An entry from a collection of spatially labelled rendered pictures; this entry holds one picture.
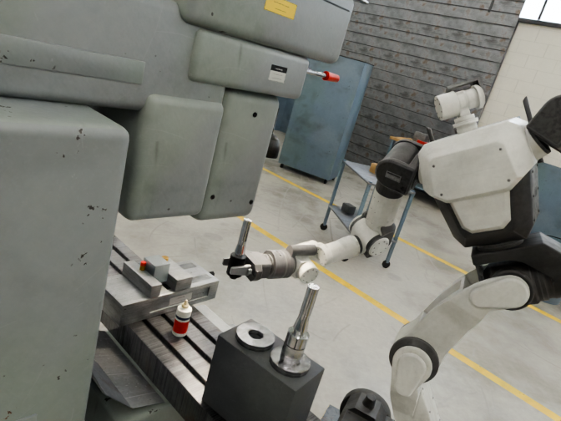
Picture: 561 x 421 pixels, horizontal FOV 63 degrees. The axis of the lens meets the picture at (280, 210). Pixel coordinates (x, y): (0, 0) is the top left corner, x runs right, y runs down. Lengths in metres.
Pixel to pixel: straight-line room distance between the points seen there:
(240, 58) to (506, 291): 0.88
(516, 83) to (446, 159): 7.44
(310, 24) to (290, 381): 0.77
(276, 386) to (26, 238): 0.56
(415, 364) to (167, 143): 0.93
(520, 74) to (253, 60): 7.82
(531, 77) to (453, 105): 7.36
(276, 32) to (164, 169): 0.37
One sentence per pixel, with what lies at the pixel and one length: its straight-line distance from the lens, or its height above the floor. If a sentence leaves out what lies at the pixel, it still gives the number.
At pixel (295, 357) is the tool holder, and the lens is 1.01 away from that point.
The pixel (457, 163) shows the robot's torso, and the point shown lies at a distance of 1.25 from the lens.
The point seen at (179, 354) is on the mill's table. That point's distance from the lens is 1.31.
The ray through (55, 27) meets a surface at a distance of 0.80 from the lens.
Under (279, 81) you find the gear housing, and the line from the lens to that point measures 1.08.
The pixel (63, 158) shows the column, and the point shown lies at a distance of 0.72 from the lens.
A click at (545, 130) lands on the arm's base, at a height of 1.72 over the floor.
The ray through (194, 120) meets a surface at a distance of 0.95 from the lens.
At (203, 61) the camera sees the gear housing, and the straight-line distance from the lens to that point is 0.93.
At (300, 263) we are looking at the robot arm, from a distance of 1.42.
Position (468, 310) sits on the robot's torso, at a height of 1.22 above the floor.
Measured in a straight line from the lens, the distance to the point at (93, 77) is 0.84.
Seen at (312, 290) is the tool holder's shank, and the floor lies 1.30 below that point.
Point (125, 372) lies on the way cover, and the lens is 1.33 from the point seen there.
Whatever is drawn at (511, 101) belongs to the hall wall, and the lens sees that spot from 8.65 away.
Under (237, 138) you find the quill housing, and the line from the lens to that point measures 1.06.
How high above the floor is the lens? 1.73
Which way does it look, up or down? 18 degrees down
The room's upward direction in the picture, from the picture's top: 16 degrees clockwise
